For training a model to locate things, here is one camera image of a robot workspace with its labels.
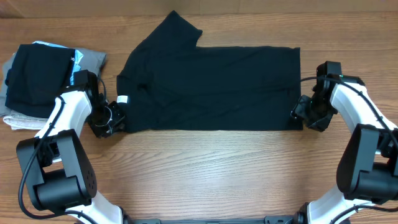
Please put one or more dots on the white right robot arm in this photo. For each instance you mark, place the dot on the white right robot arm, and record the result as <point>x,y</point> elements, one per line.
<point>366,176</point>

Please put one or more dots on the folded grey garment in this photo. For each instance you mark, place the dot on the folded grey garment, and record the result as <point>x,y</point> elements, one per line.
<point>92,61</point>

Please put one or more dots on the folded black garment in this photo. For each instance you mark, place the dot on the folded black garment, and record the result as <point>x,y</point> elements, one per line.
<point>38,72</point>

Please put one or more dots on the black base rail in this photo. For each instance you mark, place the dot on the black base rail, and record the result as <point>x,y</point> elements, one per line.
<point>211,221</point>

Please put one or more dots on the folded beige garment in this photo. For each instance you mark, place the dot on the folded beige garment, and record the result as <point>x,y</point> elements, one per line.
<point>19,121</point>

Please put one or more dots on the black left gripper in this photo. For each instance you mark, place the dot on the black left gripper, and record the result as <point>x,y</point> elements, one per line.
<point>100,131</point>

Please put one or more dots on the folded light blue garment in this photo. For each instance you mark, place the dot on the folded light blue garment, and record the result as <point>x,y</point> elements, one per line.
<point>75,59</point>

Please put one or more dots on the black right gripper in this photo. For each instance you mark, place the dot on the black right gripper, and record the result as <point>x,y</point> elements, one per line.
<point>299,111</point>

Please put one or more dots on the black t-shirt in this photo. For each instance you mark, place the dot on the black t-shirt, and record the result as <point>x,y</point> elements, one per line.
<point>168,82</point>

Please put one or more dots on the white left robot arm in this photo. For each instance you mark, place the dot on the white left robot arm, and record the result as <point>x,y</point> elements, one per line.
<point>58,178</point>

